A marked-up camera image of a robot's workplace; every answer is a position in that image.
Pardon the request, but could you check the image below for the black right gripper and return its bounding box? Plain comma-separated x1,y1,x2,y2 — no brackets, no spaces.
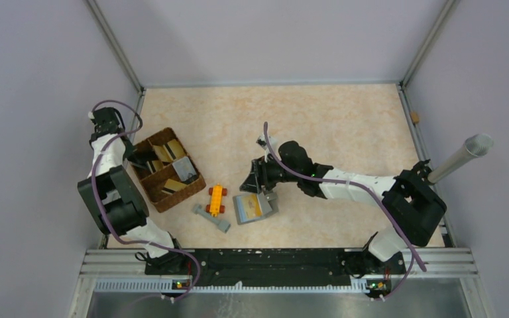
241,153,301,194

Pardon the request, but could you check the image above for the grey card holder wallet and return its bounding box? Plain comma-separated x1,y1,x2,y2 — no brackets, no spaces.
233,191,278,225

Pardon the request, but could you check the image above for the brown woven divided basket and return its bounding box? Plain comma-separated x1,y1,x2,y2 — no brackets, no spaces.
131,127,206,213

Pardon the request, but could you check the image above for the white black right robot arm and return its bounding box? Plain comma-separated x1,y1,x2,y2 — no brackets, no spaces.
239,139,447,273

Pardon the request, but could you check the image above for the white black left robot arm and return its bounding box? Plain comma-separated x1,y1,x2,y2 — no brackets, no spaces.
77,106,186,274

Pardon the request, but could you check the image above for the black shiny credit card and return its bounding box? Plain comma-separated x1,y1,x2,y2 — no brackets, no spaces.
129,150,158,170

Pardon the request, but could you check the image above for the gold card in basket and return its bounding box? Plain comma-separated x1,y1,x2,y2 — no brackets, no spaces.
152,139,186,163

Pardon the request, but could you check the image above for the grey plastic toy bolt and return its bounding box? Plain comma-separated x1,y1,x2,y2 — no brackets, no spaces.
192,204,231,233

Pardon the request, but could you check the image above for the small wooden block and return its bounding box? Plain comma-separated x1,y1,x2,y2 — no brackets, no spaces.
410,111,420,125

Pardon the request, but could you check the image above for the silver metal tube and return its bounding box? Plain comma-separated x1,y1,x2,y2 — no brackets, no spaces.
427,133,494,184

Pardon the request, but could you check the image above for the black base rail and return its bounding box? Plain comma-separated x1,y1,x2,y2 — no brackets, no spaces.
135,248,406,287

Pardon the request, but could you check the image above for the black clamp bracket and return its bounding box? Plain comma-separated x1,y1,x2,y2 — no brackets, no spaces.
412,159,432,179

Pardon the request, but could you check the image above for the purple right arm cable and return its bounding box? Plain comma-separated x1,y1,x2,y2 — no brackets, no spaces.
263,121,428,273

